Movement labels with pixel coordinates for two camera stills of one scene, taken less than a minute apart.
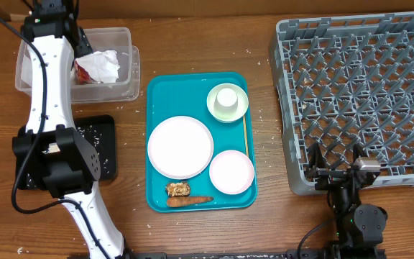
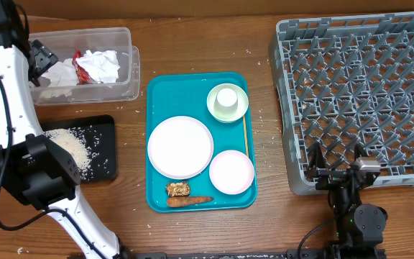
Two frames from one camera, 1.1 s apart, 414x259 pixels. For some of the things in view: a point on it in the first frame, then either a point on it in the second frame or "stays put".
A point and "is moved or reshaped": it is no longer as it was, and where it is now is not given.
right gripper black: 329,178 stays put
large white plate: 180,147 stays put
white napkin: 102,65 stays put
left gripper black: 86,48 -> 44,58
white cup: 226,100 stays put
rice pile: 94,137 is moved or reshaped
